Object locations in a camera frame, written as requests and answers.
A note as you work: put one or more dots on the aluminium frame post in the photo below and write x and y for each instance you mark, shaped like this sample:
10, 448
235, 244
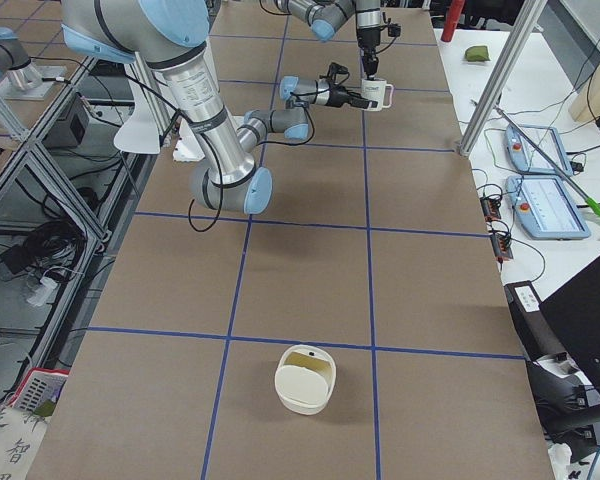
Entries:
517, 38

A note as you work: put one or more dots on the cream oval plastic container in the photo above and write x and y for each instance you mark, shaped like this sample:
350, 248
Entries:
305, 379

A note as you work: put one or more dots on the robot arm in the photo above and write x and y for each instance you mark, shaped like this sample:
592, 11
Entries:
171, 37
326, 18

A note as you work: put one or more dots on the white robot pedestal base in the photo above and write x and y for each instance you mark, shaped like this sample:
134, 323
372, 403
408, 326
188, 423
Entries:
141, 132

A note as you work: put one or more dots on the white ribbed HOME mug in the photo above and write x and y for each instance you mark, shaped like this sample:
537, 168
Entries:
378, 92

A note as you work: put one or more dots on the green cloth pouch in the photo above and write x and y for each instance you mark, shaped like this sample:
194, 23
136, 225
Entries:
477, 54

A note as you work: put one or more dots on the orange black adapter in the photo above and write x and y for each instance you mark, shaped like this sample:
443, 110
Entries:
491, 207
501, 245

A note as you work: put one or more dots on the lower orange black adapter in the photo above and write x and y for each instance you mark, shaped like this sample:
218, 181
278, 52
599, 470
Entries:
501, 245

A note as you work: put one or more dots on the black office chair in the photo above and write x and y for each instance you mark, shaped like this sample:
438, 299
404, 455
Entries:
560, 337

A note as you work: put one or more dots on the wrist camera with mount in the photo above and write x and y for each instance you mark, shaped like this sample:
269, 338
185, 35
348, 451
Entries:
336, 75
393, 30

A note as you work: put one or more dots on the green handled stick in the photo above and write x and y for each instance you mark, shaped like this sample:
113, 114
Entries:
590, 202

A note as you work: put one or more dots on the grey box under frame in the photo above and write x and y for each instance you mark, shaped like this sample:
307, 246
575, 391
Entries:
70, 127

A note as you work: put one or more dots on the red bottle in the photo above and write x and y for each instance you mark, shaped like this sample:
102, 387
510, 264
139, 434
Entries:
452, 18

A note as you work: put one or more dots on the upper orange black adapter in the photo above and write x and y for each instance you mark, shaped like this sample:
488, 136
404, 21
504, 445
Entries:
491, 207

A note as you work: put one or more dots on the white plastic basket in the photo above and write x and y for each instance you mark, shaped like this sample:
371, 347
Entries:
39, 392

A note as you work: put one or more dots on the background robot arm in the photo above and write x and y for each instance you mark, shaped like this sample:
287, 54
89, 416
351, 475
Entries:
20, 77

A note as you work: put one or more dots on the lower teach pendant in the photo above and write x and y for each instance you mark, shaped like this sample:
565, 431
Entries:
544, 208

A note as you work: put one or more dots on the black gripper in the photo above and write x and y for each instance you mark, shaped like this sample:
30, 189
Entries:
366, 39
336, 97

